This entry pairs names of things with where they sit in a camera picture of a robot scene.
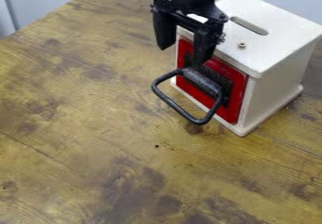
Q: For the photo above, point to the white wooden box cabinet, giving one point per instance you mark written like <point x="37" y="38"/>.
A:
<point x="268" y="45"/>

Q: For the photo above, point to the red wooden drawer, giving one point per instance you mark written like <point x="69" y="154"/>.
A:
<point x="232" y="81"/>

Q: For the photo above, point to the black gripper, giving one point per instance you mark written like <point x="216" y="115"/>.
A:
<point x="191" y="14"/>

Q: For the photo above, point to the grey vertical pole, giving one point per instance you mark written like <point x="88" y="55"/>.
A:
<point x="13" y="19"/>

